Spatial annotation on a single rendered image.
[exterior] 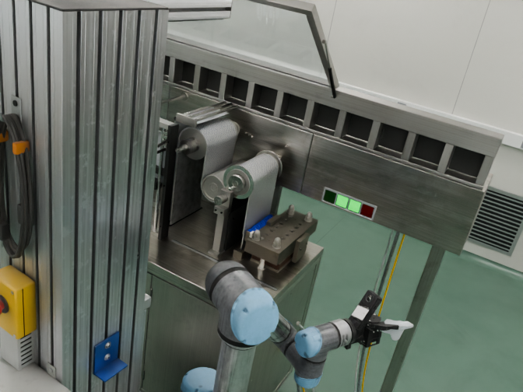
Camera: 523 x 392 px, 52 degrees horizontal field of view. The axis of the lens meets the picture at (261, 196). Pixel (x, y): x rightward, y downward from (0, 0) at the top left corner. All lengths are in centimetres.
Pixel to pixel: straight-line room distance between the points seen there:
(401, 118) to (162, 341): 141
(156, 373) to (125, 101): 178
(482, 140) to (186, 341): 146
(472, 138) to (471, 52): 236
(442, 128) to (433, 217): 37
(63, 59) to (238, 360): 78
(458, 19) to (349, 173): 239
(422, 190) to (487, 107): 233
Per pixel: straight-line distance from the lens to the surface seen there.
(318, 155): 239
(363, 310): 157
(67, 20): 94
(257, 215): 236
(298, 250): 235
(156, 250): 235
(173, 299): 233
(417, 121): 222
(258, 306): 120
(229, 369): 134
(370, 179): 233
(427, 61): 457
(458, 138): 220
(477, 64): 451
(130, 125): 110
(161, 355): 256
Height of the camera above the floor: 218
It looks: 26 degrees down
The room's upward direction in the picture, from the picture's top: 10 degrees clockwise
